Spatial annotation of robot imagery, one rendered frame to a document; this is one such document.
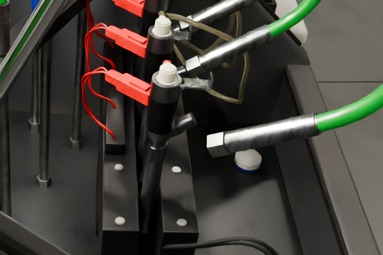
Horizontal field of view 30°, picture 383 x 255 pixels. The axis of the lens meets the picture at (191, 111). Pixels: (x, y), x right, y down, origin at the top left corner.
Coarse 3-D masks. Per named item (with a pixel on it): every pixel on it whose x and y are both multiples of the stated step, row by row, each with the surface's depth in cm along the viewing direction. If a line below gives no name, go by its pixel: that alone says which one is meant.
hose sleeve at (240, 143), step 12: (288, 120) 56; (300, 120) 55; (312, 120) 55; (228, 132) 59; (240, 132) 58; (252, 132) 57; (264, 132) 57; (276, 132) 56; (288, 132) 56; (300, 132) 55; (312, 132) 55; (228, 144) 58; (240, 144) 58; (252, 144) 57; (264, 144) 57
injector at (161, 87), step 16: (160, 96) 66; (176, 96) 67; (160, 112) 67; (176, 112) 69; (160, 128) 69; (176, 128) 70; (160, 144) 71; (160, 160) 72; (144, 176) 74; (160, 176) 74; (144, 192) 75; (144, 208) 77; (144, 224) 78
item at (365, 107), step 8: (368, 96) 53; (376, 96) 52; (352, 104) 54; (360, 104) 53; (368, 104) 52; (376, 104) 52; (328, 112) 55; (336, 112) 54; (344, 112) 54; (352, 112) 53; (360, 112) 53; (368, 112) 53; (320, 120) 55; (328, 120) 54; (336, 120) 54; (344, 120) 54; (352, 120) 54; (320, 128) 55; (328, 128) 55; (336, 128) 55
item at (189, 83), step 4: (184, 80) 67; (188, 80) 67; (192, 80) 68; (196, 80) 68; (200, 80) 68; (204, 80) 68; (184, 84) 67; (188, 84) 67; (192, 84) 67; (196, 84) 67; (200, 84) 67; (204, 84) 67; (208, 84) 67; (180, 88) 66; (184, 88) 67; (188, 88) 67; (192, 88) 67; (196, 88) 67; (200, 88) 67; (204, 88) 67; (208, 88) 67
